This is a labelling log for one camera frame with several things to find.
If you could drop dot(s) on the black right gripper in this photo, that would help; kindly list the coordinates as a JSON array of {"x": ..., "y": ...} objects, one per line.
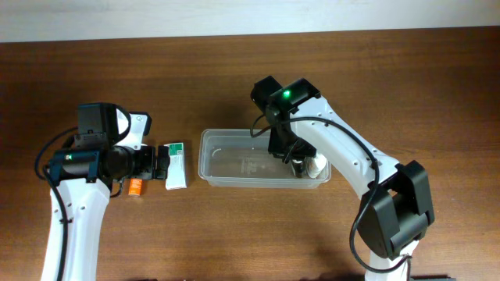
[{"x": 291, "y": 148}]

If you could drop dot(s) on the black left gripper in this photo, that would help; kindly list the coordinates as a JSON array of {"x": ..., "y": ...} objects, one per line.
[{"x": 148, "y": 161}]

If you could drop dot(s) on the white green medicine tube box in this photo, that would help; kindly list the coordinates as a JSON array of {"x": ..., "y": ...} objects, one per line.
[{"x": 176, "y": 174}]

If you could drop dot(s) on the dark glass bottle white cap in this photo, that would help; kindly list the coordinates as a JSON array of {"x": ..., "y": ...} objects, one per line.
[{"x": 298, "y": 167}]

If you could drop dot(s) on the white spray bottle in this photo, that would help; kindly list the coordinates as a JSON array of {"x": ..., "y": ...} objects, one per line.
[{"x": 315, "y": 165}]

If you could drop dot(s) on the orange medicine box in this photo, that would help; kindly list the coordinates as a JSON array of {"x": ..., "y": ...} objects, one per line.
[{"x": 135, "y": 187}]

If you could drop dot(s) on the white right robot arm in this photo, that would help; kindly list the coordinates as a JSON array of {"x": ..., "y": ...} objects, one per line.
[{"x": 396, "y": 206}]

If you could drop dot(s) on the clear plastic container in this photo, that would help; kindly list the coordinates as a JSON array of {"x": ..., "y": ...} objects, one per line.
[{"x": 231, "y": 158}]

